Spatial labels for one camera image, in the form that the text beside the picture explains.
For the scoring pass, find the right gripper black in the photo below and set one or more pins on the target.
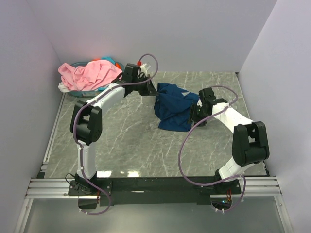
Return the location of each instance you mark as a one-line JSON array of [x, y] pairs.
[[193, 117]]

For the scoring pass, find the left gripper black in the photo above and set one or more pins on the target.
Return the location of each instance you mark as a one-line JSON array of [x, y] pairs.
[[149, 90]]

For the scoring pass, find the dark blue t shirt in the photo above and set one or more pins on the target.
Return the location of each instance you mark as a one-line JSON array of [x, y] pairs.
[[172, 106]]

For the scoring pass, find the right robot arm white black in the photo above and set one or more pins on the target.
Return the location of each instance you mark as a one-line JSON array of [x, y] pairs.
[[249, 143]]

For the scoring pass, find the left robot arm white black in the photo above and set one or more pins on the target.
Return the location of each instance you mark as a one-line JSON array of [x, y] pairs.
[[87, 124]]

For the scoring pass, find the orange garment in basket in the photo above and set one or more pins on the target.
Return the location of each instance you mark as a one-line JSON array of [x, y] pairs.
[[117, 64]]

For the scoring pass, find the teal laundry basket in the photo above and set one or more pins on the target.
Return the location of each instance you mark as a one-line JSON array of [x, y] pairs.
[[84, 94]]

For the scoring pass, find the pink t shirt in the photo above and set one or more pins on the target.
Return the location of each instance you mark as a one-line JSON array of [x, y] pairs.
[[94, 75]]

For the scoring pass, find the white garment in basket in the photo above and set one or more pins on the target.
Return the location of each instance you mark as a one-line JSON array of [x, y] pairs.
[[63, 88]]

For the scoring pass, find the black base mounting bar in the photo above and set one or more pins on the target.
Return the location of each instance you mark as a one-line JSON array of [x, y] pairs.
[[123, 198]]

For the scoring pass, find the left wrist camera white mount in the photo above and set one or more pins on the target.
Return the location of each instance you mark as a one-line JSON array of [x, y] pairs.
[[144, 68]]

